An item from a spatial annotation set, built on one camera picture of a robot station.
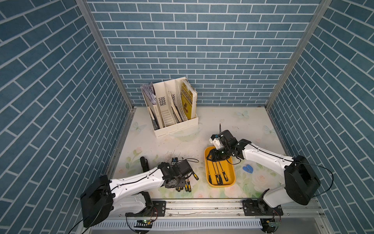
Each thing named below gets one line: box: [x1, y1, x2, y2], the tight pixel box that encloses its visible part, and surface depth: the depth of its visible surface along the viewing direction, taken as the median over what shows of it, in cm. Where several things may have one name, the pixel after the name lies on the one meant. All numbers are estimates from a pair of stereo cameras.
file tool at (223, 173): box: [218, 160, 229, 182], surface depth 86 cm
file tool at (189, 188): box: [187, 180, 192, 193], surface depth 82 cm
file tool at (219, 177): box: [215, 161, 224, 186], surface depth 84 cm
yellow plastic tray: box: [204, 146, 236, 188], surface depth 86 cm
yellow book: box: [180, 79, 198, 120], surface depth 101 cm
